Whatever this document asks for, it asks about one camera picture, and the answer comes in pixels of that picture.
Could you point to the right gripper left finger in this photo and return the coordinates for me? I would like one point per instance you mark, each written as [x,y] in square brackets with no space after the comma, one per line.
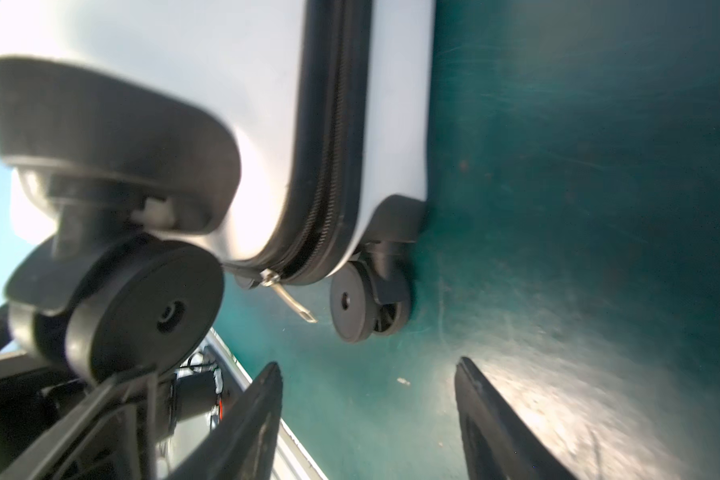
[243,445]

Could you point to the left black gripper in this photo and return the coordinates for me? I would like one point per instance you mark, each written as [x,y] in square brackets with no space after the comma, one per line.
[109,432]

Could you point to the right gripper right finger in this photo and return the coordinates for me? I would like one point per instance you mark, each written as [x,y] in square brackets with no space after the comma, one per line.
[497,444]

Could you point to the black white suitcase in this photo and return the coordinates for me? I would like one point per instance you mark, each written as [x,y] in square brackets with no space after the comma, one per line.
[158,146]

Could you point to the aluminium front rail frame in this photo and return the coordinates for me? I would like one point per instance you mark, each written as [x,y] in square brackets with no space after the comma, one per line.
[216,381]

